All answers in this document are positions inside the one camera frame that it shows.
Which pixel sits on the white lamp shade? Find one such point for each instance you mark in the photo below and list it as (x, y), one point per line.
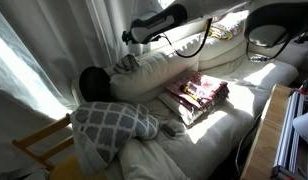
(305, 125)

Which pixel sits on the wooden chair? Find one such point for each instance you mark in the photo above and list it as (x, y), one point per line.
(44, 140)

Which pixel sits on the red white patterned blanket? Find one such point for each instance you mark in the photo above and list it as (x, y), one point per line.
(210, 88)

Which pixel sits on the grey metal rails stack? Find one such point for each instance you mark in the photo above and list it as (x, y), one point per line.
(290, 146)

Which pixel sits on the colourful crochet blanket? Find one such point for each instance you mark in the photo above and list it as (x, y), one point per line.
(229, 26)

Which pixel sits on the striped grey towel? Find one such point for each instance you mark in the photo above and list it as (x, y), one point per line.
(127, 63)

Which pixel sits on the light wooden table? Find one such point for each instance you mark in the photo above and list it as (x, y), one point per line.
(264, 143)

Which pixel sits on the black remote control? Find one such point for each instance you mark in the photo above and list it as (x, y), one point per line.
(168, 130)

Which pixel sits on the beige fabric sofa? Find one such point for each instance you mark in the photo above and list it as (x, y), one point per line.
(214, 133)

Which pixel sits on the large beige sofa back cushion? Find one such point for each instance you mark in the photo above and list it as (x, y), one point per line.
(150, 73)

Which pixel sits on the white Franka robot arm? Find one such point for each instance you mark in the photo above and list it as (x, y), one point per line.
(154, 23)

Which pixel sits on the light grey curtain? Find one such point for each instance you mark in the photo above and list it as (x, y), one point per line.
(44, 50)

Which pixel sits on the grey white lattice cushion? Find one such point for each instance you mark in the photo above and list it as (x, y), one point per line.
(107, 130)

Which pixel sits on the black round cushion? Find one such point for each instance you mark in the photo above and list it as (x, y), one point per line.
(94, 83)

